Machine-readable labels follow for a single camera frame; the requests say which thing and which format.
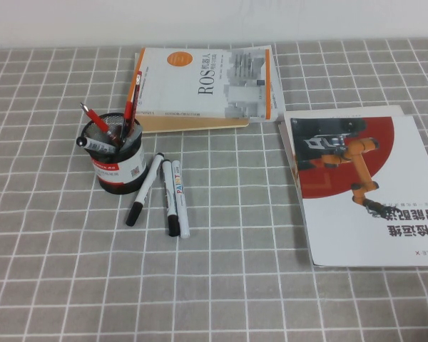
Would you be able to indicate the thin red black pencil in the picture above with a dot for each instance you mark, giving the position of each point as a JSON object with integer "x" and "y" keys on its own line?
{"x": 135, "y": 83}

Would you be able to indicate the tan book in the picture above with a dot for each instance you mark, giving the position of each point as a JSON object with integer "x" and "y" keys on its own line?
{"x": 185, "y": 124}

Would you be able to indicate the red pen with silver tip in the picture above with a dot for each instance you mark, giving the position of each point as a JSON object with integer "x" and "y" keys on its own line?
{"x": 98, "y": 121}

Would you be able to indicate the white ROS book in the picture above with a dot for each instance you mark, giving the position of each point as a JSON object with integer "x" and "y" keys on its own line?
{"x": 185, "y": 82}

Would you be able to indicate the black mesh pen holder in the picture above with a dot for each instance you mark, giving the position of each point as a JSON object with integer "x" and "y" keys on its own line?
{"x": 117, "y": 178}

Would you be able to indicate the white marker with black ends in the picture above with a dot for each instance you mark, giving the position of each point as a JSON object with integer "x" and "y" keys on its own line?
{"x": 146, "y": 183}

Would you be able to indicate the white paint marker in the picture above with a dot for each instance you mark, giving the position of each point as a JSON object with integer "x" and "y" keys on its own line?
{"x": 181, "y": 199}

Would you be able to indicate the white marker with black cap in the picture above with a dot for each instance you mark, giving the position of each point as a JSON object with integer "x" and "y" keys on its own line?
{"x": 169, "y": 192}
{"x": 96, "y": 145}

